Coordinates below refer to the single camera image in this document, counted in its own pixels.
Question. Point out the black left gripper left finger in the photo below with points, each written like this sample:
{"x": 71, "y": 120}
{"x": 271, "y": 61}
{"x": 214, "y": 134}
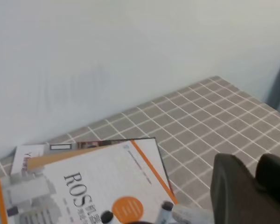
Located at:
{"x": 236, "y": 196}

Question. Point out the grey marker with black cap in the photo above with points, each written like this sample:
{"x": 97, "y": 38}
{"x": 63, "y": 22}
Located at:
{"x": 106, "y": 217}

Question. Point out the grey checked tablecloth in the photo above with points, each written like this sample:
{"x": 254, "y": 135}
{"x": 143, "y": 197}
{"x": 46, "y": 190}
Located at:
{"x": 191, "y": 127}

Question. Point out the grey-edged book under ROS book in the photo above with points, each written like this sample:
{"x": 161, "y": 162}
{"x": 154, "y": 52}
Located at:
{"x": 107, "y": 143}

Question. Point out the white card with red letters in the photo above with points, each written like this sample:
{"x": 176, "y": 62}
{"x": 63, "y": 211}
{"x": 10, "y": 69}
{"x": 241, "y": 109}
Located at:
{"x": 23, "y": 154}

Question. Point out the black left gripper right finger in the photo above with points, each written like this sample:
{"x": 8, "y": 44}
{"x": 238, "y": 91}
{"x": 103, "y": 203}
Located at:
{"x": 268, "y": 174}

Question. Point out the orange and white ROS book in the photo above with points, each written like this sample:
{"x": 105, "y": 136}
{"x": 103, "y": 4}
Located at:
{"x": 126, "y": 178}

